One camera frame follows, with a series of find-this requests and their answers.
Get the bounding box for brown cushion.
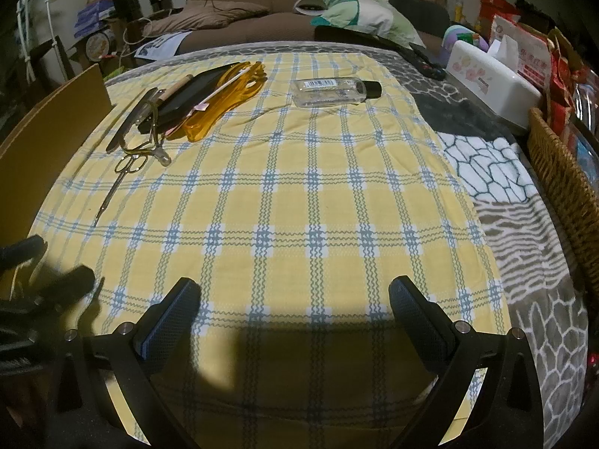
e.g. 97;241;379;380
143;2;270;38

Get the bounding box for black wooden chair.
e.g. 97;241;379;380
28;35;72;81

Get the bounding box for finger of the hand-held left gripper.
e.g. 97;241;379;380
33;266;97;302
0;236;48;267

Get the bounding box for wicker basket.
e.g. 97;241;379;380
528;107;599;281

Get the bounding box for wooden box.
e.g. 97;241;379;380
0;63;113;244

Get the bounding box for pile of red packages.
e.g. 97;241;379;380
477;0;599;150

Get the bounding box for yellow plaid cloth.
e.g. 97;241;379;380
28;49;508;449

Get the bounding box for purple green toy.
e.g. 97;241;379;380
442;28;490;52

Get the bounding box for printed paper sheet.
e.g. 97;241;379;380
135;33;189;62

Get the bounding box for white tissue box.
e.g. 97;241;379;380
444;35;546;127

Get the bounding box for white cables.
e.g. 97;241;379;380
123;18;156;48

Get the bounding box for black phone case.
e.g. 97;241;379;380
137;64;235;134

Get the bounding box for metal cuticle nipper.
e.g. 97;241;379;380
122;103;173;167

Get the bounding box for round tin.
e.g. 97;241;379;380
86;30;116;60

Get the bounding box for white rack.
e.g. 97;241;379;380
16;0;63;86

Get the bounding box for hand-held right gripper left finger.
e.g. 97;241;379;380
56;279;203;449

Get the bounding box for stack of purple boxes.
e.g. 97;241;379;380
75;2;116;38

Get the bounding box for white thin stick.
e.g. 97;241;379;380
193;68;249;113

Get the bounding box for wooden handle tool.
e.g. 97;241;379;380
140;74;195;117

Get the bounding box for dark grey cushion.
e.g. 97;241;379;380
388;0;446;28

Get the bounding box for clear bottle with black cap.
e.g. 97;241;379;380
290;79;383;108

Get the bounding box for gold scissors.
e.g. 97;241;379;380
94;152;148;225

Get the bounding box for white round hoop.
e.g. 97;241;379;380
294;0;328;16

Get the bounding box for green white printed pillow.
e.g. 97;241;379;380
309;0;426;48

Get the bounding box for black nail file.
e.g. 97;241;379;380
105;88;160;154

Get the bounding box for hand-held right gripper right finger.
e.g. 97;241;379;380
389;277;557;449

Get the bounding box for orange transparent loop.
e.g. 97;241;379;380
182;61;268;143

